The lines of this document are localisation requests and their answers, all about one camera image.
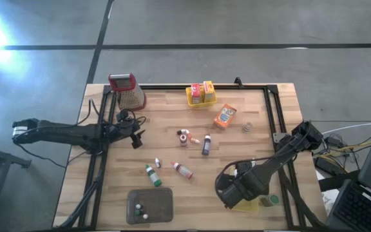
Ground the black laptop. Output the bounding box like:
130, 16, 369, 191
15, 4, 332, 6
327, 108, 371, 232

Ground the jar with green lid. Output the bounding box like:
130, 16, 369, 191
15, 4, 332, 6
260, 193, 280, 208

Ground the dark purple bottle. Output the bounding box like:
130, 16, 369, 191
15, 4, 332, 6
201, 133, 213, 157

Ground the yellow mesh basket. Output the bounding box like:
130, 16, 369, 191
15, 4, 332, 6
185, 85, 218, 109

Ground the green bottle with white label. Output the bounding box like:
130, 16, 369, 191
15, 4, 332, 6
144, 164, 163, 188

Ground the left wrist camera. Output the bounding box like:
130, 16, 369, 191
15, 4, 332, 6
116, 108, 132, 122

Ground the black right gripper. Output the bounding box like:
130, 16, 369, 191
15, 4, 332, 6
219, 175, 269, 209

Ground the yellow translucent plastic bin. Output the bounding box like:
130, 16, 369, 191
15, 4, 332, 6
229, 166, 261, 214

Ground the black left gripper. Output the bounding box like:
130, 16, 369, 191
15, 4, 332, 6
109, 121, 146, 150

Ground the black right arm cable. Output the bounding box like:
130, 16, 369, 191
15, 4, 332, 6
214, 157, 302, 202

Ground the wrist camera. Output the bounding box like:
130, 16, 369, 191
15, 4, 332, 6
116, 108, 132, 122
235, 160, 254, 177

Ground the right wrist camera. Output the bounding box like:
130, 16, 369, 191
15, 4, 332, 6
235, 160, 254, 177

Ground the orange printed box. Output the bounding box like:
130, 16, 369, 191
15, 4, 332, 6
213, 103, 238, 130

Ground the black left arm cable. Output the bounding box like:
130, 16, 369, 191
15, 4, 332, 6
75, 98, 147, 128

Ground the black power adapter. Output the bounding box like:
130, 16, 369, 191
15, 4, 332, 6
314, 156, 338, 177

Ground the black aluminium table frame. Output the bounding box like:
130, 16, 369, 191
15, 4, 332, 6
56, 83, 327, 231

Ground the red printed carton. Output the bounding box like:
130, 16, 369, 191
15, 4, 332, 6
190, 82, 202, 104

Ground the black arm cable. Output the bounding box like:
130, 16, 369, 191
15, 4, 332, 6
214, 157, 302, 202
75, 98, 147, 128

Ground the white cable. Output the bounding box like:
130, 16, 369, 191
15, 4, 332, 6
321, 121, 371, 135

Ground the metal box grater red handle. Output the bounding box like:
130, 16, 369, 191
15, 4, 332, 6
108, 72, 147, 112

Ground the grey metal bench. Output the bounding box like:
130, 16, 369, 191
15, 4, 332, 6
0, 140, 32, 232

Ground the red bottle with white label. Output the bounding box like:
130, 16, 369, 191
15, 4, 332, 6
171, 160, 194, 180

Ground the silver mounting plate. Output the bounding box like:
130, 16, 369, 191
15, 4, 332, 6
272, 131, 286, 144

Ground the yellow carton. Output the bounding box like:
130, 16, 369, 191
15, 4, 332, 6
202, 80, 216, 102

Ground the grey translucent plastic bin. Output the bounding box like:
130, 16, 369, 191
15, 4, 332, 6
126, 188, 175, 226

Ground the yellow cable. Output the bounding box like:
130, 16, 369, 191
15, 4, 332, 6
316, 141, 371, 162

